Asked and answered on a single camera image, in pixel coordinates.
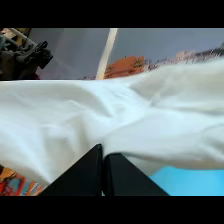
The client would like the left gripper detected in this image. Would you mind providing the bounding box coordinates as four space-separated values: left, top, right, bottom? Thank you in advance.
17 40 54 72

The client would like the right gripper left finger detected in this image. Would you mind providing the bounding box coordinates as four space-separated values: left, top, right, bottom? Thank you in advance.
39 143 104 197

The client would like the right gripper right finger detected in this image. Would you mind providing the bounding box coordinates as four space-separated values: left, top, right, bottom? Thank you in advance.
103 152 170 197

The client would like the white garment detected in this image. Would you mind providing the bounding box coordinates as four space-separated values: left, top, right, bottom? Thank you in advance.
0 57 224 188

